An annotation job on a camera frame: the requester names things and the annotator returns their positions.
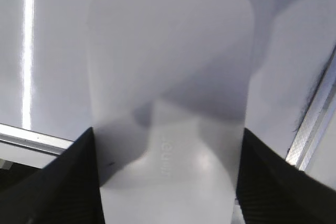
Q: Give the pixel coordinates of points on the white framed whiteboard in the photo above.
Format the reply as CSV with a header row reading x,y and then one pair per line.
x,y
45,79

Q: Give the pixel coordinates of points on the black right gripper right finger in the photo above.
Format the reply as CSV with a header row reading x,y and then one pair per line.
x,y
269,190

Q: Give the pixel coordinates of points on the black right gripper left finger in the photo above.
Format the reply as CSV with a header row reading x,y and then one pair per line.
x,y
67,190

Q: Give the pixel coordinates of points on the white whiteboard eraser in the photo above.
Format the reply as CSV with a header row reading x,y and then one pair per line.
x,y
168,83

